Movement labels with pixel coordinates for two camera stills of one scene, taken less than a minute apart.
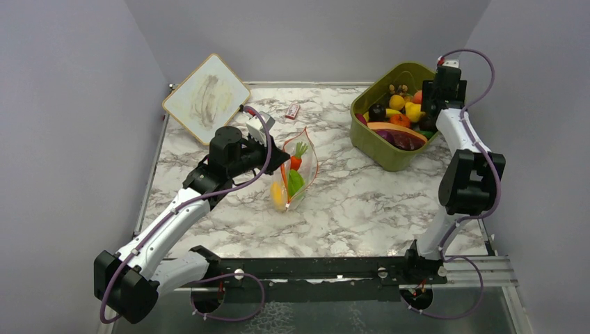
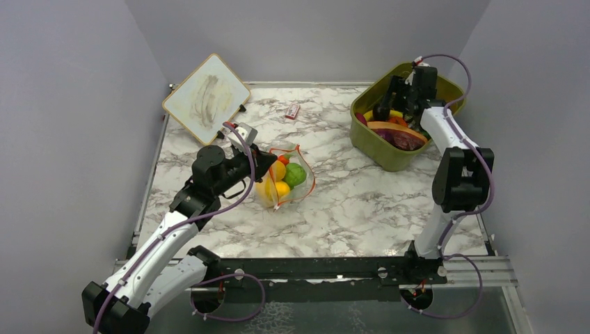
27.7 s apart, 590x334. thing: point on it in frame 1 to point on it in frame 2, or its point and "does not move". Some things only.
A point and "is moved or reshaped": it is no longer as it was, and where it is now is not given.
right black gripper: (426, 92) to (398, 85)
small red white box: (292, 111) does not move
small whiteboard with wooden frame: (206, 98) does not move
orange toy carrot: (296, 161) is moved or reshaped
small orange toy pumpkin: (400, 120) does not move
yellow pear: (413, 111) is moved or reshaped
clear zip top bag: (298, 172) is moved or reshaped
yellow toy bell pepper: (277, 195) to (266, 192)
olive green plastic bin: (375, 90) does not move
